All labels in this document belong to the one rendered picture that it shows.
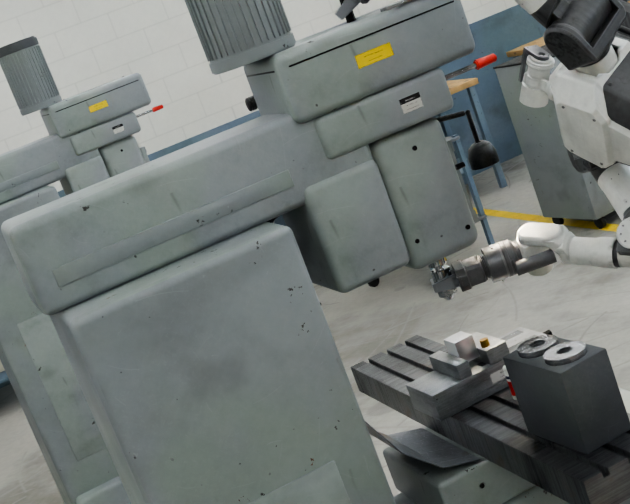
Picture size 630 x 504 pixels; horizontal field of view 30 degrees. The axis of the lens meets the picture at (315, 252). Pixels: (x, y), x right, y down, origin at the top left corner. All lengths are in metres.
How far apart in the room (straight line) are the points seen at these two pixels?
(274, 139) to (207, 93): 6.81
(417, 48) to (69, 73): 6.64
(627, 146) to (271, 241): 0.79
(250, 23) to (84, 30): 6.65
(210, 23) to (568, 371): 1.05
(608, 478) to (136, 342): 0.97
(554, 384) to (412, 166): 0.60
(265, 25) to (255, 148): 0.27
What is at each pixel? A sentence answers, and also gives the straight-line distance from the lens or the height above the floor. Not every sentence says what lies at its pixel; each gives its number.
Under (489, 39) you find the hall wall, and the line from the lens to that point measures 10.29.
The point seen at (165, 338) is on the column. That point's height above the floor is 1.45.
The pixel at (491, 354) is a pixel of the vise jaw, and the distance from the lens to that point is 2.92.
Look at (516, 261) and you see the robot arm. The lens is 2.83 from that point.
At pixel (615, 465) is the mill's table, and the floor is 0.93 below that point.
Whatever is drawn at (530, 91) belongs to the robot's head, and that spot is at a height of 1.60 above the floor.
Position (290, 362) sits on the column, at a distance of 2.50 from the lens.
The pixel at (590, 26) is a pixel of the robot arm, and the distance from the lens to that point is 2.56.
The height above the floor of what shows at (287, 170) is 1.65.
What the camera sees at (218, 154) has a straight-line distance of 2.54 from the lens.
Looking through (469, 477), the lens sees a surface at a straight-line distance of 2.80.
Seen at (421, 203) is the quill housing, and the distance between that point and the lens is 2.72.
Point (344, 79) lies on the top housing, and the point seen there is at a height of 1.79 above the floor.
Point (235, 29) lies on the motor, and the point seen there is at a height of 1.97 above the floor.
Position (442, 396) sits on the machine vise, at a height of 0.99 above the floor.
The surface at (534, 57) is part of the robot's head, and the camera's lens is 2.77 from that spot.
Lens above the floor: 2.01
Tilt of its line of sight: 12 degrees down
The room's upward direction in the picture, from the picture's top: 21 degrees counter-clockwise
